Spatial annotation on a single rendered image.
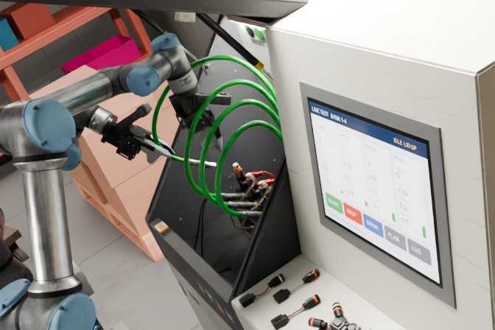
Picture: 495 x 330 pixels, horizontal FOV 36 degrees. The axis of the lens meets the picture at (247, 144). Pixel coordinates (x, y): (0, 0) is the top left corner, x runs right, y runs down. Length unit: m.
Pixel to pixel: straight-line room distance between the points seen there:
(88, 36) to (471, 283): 7.92
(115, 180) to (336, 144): 2.55
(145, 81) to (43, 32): 4.60
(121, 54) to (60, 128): 5.11
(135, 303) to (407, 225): 2.69
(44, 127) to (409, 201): 0.76
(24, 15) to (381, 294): 5.20
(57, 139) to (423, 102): 0.78
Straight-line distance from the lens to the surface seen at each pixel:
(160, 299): 3.94
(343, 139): 1.57
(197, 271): 2.15
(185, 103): 2.09
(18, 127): 1.69
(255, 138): 2.57
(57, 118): 1.69
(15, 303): 1.81
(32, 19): 6.56
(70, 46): 9.00
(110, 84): 2.02
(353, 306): 1.75
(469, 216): 1.32
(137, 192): 4.11
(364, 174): 1.55
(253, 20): 2.23
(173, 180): 2.49
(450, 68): 1.25
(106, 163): 4.01
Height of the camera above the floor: 2.06
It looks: 24 degrees down
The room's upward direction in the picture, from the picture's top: 24 degrees counter-clockwise
